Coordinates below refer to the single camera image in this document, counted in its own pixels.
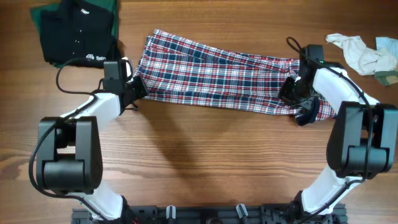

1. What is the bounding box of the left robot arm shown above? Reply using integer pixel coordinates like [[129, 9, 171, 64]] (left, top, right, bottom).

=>
[[29, 58, 148, 223]]

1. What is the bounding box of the left black cable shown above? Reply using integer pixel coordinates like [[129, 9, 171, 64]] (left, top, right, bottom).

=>
[[28, 57, 134, 222]]

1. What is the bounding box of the right black cable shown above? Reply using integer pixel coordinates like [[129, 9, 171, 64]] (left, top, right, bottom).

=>
[[285, 36, 376, 223]]

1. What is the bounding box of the black folded polo shirt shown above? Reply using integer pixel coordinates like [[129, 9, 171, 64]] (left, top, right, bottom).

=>
[[39, 0, 126, 68]]

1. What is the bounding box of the green folded shirt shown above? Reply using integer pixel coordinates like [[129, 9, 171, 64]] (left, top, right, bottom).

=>
[[29, 0, 121, 69]]

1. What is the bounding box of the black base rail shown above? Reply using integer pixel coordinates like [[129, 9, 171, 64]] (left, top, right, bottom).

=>
[[71, 204, 348, 224]]

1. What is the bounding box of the olive green cloth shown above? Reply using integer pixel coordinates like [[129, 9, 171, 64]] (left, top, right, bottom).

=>
[[374, 70, 398, 86]]

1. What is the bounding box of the black cable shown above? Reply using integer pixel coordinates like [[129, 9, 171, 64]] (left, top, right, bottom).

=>
[[28, 57, 134, 222], [285, 36, 376, 223]]

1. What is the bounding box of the beige crumpled cloth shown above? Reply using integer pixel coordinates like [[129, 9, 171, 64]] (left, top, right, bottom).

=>
[[325, 33, 397, 76]]

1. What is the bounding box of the light blue cloth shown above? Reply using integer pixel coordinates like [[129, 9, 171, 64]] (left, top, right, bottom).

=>
[[376, 37, 398, 58]]

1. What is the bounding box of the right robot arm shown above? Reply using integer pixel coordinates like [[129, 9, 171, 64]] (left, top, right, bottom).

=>
[[279, 37, 397, 222]]

